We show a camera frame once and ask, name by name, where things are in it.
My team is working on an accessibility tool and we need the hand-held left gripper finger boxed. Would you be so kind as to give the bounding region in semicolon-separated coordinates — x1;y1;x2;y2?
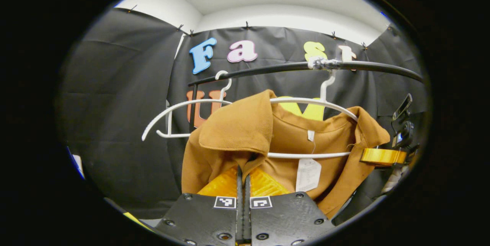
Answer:
244;166;337;246
154;165;244;246

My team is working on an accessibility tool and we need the brown shirt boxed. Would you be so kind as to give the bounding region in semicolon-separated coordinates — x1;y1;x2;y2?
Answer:
181;89;391;220

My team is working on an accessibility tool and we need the white plastic hanger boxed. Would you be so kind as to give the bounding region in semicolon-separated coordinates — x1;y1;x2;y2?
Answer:
141;70;233;142
266;71;359;160

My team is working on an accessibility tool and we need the black clothes rack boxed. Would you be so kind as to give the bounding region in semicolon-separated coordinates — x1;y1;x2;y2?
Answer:
187;58;425;134

